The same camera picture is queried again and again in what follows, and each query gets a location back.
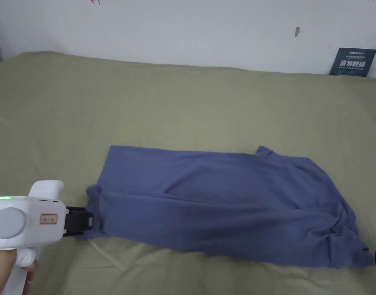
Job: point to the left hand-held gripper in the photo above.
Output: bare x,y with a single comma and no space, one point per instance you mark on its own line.
28,215

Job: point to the dark blue shirt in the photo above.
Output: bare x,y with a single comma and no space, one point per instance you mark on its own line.
225,209

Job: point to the person's left hand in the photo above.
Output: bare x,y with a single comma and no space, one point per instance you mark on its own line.
9,273

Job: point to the bed with pale green sheet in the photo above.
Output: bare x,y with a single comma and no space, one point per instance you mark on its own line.
175,107

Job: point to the dark blue printed card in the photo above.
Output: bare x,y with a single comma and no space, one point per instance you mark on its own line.
353,63

